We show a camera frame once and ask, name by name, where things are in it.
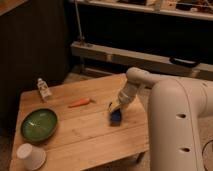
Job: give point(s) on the small white bottle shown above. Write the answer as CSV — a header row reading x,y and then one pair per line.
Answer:
x,y
44,90

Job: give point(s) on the grey metal rail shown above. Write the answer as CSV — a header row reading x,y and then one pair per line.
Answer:
x,y
145,61

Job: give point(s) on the green bowl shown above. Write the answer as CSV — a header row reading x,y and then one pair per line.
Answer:
x,y
39,125

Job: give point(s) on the orange carrot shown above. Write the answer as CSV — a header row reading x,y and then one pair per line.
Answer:
x,y
81,102

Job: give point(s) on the black handle on rail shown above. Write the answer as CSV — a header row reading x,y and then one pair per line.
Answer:
x,y
183,63

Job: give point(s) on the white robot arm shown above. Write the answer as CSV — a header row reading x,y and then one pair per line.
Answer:
x,y
174,106

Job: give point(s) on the wooden table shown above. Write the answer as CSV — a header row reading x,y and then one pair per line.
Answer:
x,y
84,138

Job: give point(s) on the white paper cup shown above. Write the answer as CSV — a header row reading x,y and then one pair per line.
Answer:
x,y
33,157

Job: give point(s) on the metal pole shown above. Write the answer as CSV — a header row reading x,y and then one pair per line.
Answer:
x,y
81,37

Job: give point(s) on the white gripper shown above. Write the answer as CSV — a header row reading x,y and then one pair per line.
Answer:
x,y
123,100

